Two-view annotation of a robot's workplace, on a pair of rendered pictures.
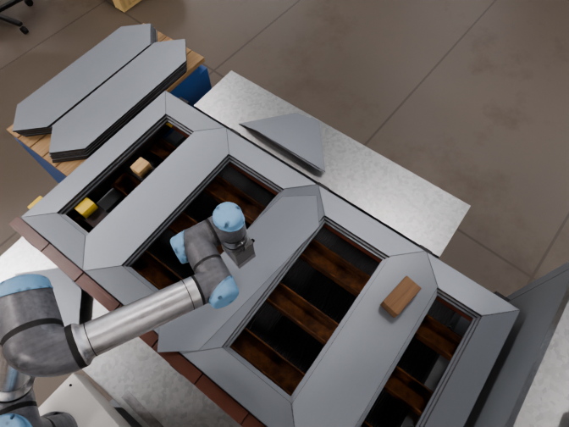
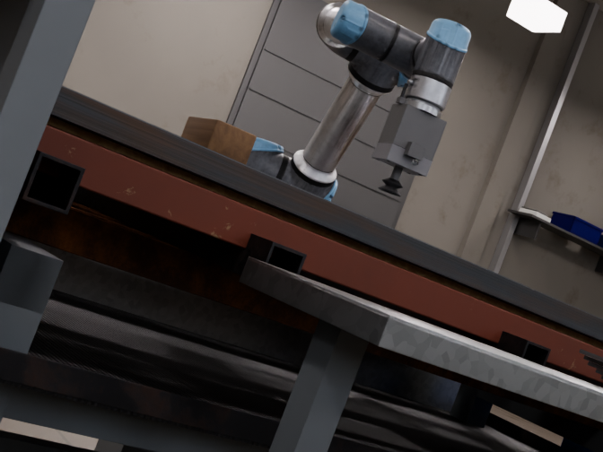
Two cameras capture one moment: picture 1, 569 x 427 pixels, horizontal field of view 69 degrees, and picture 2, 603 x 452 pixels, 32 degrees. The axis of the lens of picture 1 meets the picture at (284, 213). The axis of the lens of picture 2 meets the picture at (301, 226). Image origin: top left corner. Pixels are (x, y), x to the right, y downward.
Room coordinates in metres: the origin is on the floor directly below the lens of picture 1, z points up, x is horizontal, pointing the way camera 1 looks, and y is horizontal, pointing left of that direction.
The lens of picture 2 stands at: (0.92, -1.65, 0.77)
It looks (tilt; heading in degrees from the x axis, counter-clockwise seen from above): 2 degrees up; 108
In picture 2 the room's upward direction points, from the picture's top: 21 degrees clockwise
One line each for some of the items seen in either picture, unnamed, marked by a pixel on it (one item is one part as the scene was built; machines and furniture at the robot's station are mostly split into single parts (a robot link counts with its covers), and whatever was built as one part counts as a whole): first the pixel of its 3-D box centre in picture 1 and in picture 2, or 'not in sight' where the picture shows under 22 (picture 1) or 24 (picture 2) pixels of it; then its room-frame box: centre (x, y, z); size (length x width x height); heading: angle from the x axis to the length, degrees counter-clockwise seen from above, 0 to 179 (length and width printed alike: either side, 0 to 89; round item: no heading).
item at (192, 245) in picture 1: (197, 246); (415, 56); (0.39, 0.22, 1.19); 0.11 x 0.11 x 0.08; 30
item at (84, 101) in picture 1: (107, 86); not in sight; (1.30, 0.76, 0.82); 0.80 x 0.40 x 0.06; 142
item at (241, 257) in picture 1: (240, 243); (412, 135); (0.46, 0.13, 1.04); 0.10 x 0.09 x 0.16; 129
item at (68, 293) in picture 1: (57, 291); not in sight; (0.43, 0.83, 0.70); 0.39 x 0.12 x 0.04; 52
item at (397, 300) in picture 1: (400, 296); (215, 143); (0.34, -0.36, 0.87); 0.12 x 0.06 x 0.05; 133
